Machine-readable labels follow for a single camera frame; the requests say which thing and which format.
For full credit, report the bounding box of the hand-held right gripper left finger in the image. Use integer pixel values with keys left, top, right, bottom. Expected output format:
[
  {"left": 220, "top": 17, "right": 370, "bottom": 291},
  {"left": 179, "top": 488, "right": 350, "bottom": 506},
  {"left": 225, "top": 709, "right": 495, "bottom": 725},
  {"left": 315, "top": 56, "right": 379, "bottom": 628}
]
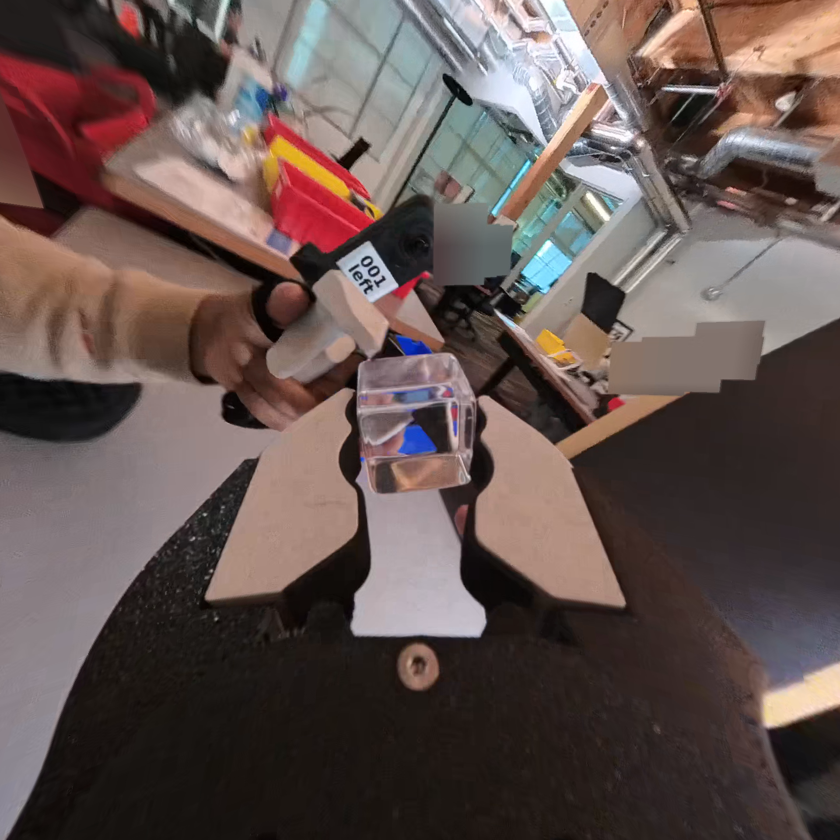
[{"left": 205, "top": 387, "right": 370, "bottom": 606}]

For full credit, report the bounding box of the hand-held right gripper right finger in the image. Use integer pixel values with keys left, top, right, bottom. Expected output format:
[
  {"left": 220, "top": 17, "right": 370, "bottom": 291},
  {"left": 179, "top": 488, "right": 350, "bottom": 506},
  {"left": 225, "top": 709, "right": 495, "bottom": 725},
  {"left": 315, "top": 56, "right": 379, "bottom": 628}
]
[{"left": 459, "top": 394, "right": 627, "bottom": 611}]

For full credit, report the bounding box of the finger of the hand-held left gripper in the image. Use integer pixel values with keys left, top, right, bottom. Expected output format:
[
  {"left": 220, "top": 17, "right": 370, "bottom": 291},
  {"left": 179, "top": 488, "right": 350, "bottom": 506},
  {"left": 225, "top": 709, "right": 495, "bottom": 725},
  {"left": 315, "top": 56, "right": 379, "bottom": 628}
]
[{"left": 314, "top": 270, "right": 389, "bottom": 361}]

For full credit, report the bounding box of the clear acrylic cube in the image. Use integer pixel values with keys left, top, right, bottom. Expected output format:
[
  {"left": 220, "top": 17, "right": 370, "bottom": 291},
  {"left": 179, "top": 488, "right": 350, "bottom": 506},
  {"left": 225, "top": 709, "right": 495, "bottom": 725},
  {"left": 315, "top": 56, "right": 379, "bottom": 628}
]
[{"left": 356, "top": 353, "right": 476, "bottom": 494}]

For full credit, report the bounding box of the person's left forearm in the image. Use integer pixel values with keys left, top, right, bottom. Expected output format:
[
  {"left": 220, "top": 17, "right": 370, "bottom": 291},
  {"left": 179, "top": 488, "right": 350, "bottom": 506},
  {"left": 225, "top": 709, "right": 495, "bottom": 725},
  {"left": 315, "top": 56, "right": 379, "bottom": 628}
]
[{"left": 0, "top": 217, "right": 204, "bottom": 385}]

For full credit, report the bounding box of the person's left hand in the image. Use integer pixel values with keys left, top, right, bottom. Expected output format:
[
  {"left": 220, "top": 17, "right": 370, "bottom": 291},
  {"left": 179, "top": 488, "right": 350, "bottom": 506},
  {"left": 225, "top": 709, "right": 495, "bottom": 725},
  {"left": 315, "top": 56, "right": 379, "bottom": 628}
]
[{"left": 190, "top": 282, "right": 368, "bottom": 431}]

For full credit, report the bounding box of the large red ribbed crate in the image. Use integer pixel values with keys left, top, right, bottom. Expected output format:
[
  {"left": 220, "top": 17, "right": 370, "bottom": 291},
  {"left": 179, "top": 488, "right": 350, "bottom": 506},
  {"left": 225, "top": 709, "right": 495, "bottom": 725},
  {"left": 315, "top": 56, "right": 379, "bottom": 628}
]
[{"left": 266, "top": 112, "right": 375, "bottom": 253}]

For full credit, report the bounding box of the black office chair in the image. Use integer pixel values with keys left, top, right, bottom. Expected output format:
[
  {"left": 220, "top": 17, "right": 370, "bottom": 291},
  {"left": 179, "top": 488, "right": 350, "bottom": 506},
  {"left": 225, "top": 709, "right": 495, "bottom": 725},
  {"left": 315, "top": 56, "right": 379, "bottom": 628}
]
[{"left": 440, "top": 282, "right": 506, "bottom": 342}]

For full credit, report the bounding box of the yellow plastic bin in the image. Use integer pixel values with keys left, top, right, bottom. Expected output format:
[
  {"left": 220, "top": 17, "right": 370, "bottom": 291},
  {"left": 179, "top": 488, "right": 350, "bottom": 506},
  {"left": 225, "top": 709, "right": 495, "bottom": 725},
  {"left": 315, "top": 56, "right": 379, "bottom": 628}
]
[{"left": 262, "top": 134, "right": 385, "bottom": 221}]

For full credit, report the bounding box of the wooden office desk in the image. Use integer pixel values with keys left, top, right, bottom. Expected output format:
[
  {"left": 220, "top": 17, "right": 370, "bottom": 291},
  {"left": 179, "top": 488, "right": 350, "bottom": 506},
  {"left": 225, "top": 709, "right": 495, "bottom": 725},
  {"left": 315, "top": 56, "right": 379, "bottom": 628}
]
[{"left": 495, "top": 308, "right": 614, "bottom": 427}]

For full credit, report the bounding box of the black floor lamp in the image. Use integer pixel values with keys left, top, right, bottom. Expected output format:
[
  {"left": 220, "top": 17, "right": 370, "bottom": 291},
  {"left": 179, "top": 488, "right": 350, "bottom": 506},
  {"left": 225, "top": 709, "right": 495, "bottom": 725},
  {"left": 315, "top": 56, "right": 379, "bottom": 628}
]
[{"left": 392, "top": 73, "right": 475, "bottom": 206}]

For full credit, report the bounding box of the black board with wooden rim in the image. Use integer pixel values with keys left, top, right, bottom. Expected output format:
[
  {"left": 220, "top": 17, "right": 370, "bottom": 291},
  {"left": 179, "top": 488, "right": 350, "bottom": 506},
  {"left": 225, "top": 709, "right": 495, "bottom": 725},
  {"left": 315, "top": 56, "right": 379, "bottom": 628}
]
[{"left": 556, "top": 320, "right": 840, "bottom": 729}]

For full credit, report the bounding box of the cardboard box with black flap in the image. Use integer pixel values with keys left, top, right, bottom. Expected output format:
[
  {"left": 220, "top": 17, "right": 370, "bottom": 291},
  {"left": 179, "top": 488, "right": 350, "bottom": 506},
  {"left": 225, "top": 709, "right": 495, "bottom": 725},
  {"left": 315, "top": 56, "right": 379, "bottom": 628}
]
[{"left": 563, "top": 272, "right": 626, "bottom": 371}]

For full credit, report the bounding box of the wooden side table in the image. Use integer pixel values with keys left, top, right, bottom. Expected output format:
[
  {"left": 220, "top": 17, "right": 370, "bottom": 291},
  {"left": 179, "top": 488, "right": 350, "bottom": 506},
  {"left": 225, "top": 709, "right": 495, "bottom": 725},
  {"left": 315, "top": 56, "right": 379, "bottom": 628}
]
[{"left": 101, "top": 121, "right": 447, "bottom": 352}]

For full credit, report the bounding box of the black textured armrest pad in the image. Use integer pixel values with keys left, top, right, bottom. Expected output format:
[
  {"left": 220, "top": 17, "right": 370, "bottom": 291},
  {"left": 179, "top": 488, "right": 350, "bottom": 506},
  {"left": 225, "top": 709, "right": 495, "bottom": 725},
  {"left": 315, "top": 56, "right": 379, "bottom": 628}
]
[{"left": 0, "top": 373, "right": 143, "bottom": 442}]

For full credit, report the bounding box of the red plastic tote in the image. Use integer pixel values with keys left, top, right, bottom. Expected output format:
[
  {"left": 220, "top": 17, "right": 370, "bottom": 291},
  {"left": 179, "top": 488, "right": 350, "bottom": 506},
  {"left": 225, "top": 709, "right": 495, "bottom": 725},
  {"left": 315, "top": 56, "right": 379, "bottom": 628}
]
[{"left": 0, "top": 52, "right": 158, "bottom": 211}]

